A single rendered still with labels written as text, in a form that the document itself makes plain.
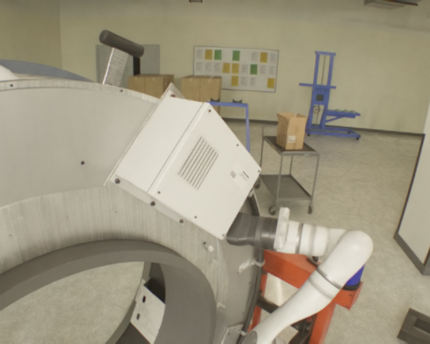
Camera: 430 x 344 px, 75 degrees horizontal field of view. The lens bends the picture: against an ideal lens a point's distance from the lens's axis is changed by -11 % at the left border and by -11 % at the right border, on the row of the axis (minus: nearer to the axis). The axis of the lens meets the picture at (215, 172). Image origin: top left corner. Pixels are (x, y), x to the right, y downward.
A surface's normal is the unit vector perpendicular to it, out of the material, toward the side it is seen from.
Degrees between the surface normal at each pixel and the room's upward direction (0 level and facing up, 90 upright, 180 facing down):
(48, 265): 1
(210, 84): 90
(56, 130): 90
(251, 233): 46
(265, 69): 90
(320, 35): 90
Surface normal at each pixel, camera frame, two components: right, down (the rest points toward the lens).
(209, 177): 0.73, 0.27
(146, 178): -0.48, -0.46
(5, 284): -0.08, -0.88
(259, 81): -0.07, 0.36
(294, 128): 0.22, 0.38
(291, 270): -0.69, 0.23
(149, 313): -0.62, -0.22
